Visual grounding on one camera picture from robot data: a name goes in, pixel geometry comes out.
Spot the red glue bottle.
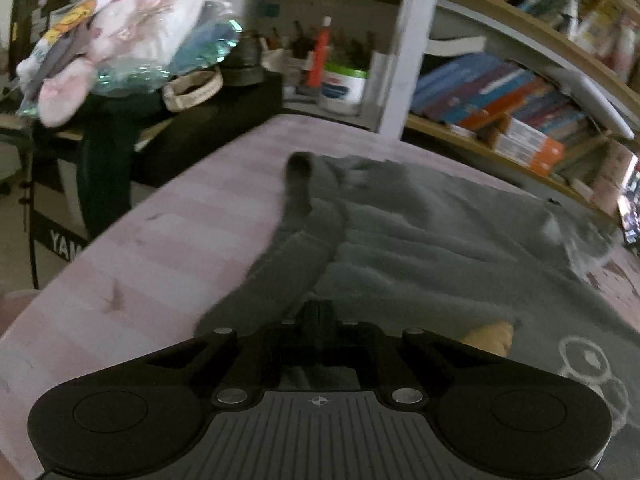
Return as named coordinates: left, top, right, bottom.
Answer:
left=307, top=16, right=332, bottom=89

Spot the bag of plush clothes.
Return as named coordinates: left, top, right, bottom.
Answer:
left=16, top=0, right=242, bottom=128

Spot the beige webbing strap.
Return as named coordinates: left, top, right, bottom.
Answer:
left=162, top=68, right=225, bottom=113

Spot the dark grey fleece garment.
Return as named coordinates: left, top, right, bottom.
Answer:
left=195, top=152, right=639, bottom=479

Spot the black keyboard bag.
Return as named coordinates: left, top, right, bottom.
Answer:
left=25, top=73, right=283, bottom=288

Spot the row of books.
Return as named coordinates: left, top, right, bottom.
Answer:
left=410, top=52, right=602, bottom=148

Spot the white green-lid jar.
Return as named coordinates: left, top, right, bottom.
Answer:
left=319, top=63, right=369, bottom=116

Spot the orange white box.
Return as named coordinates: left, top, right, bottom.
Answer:
left=491, top=116, right=564, bottom=177

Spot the white wooden bookshelf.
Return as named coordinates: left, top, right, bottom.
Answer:
left=229, top=0, right=639, bottom=217

